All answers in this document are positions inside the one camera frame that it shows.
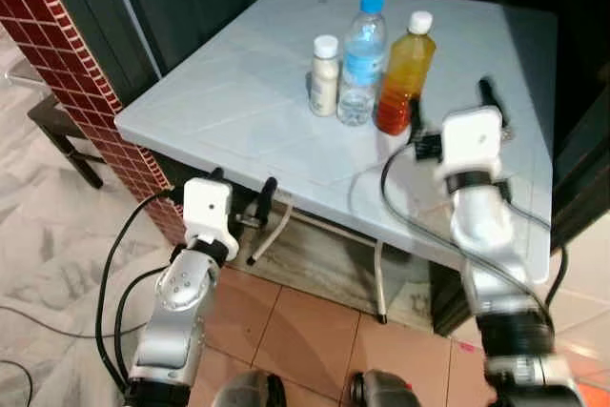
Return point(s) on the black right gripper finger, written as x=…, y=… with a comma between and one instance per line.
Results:
x=490, y=100
x=417, y=116

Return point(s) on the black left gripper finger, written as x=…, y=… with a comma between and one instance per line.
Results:
x=270, y=191
x=215, y=175

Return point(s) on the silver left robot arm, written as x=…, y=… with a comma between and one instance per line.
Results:
x=176, y=312

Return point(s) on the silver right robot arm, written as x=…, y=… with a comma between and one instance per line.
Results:
x=496, y=254

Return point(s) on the clear water bottle blue cap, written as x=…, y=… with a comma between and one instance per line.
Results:
x=361, y=64

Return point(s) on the pale blue plastic table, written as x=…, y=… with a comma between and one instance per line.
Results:
x=248, y=102

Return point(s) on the small white bottle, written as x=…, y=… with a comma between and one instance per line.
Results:
x=324, y=83

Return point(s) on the dark door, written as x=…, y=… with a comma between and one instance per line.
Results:
x=583, y=150

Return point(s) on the dark wooden stool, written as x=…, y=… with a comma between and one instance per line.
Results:
x=62, y=126

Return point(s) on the grey robot left foot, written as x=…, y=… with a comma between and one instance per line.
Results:
x=250, y=390

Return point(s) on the grey robot foot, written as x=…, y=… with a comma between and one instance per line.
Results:
x=250, y=390
x=381, y=390

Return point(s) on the red tiled pillar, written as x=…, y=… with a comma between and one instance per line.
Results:
x=67, y=45

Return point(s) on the grey robot right foot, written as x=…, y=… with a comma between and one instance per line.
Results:
x=381, y=390

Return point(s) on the orange flat object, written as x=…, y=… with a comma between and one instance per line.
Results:
x=593, y=396

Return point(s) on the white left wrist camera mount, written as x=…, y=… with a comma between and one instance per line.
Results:
x=207, y=207

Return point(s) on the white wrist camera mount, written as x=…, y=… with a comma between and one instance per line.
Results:
x=472, y=140
x=207, y=207

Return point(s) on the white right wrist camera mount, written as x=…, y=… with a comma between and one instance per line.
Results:
x=472, y=140

